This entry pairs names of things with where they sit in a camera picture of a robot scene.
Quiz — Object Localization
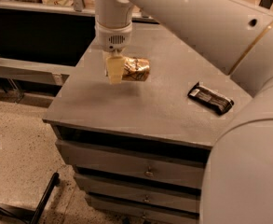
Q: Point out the black snack bar wrapper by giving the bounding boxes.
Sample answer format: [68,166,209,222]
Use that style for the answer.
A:
[187,82,234,115]

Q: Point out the orange soda can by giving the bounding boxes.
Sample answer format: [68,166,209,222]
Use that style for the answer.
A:
[122,57,150,81]

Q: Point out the top drawer knob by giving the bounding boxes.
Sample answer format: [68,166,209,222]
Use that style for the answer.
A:
[144,167,154,177]

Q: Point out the grey drawer cabinet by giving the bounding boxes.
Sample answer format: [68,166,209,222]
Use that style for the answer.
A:
[44,23,251,224]

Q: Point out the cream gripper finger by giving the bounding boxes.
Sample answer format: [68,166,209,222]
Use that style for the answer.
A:
[106,57,125,84]

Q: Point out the middle drawer knob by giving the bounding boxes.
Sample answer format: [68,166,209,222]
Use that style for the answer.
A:
[143,195,150,203]

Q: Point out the drawer knob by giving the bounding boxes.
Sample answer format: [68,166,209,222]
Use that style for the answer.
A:
[144,167,154,177]
[143,195,150,203]

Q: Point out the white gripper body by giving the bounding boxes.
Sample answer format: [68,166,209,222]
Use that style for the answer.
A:
[95,21,132,52]

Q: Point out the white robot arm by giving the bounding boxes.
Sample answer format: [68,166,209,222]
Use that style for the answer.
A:
[128,0,273,224]

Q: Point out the metal shelf rail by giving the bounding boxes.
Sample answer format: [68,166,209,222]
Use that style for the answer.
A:
[0,58,75,86]

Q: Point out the black chair leg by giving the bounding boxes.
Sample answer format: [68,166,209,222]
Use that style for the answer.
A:
[0,173,60,224]

